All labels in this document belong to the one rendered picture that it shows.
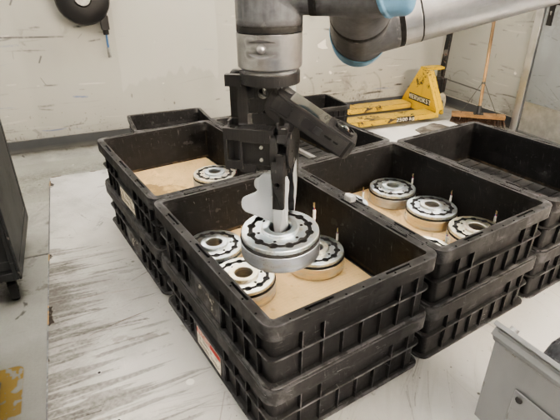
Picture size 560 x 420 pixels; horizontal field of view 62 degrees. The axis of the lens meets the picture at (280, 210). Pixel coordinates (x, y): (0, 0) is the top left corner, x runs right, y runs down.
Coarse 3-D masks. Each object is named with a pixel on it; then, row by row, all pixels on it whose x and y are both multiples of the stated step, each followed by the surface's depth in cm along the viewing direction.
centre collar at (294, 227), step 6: (264, 222) 61; (270, 222) 61; (288, 222) 61; (294, 222) 61; (264, 228) 60; (294, 228) 60; (264, 234) 59; (270, 234) 59; (276, 234) 59; (282, 234) 59; (288, 234) 59; (294, 234) 59
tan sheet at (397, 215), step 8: (360, 192) 110; (368, 200) 106; (376, 208) 103; (384, 208) 103; (392, 216) 99; (400, 216) 99; (408, 224) 96; (424, 232) 93; (432, 232) 93; (440, 232) 93
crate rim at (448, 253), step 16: (384, 144) 110; (400, 144) 110; (320, 160) 101; (432, 160) 102; (480, 176) 93; (336, 192) 87; (512, 192) 88; (368, 208) 81; (544, 208) 81; (400, 224) 76; (496, 224) 76; (512, 224) 77; (528, 224) 80; (464, 240) 72; (480, 240) 73; (496, 240) 76; (448, 256) 70; (464, 256) 72
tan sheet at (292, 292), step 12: (240, 228) 95; (348, 264) 83; (276, 276) 80; (288, 276) 80; (336, 276) 80; (348, 276) 80; (360, 276) 80; (276, 288) 77; (288, 288) 77; (300, 288) 77; (312, 288) 77; (324, 288) 77; (336, 288) 77; (276, 300) 75; (288, 300) 75; (300, 300) 75; (312, 300) 75; (276, 312) 72
